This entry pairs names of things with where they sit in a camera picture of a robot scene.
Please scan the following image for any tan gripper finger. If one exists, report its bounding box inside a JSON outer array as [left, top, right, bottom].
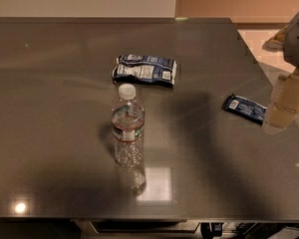
[[262, 68, 299, 134]]

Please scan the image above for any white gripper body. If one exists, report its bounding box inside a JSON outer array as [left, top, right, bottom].
[[283, 11, 299, 68]]

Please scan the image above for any blue chip bag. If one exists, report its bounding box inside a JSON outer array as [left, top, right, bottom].
[[112, 54, 177, 88]]

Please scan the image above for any blue snack bar wrapper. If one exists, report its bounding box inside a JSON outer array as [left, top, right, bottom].
[[222, 94, 267, 124]]

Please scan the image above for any clear plastic water bottle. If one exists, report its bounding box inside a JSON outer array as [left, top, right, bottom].
[[111, 84, 145, 168]]

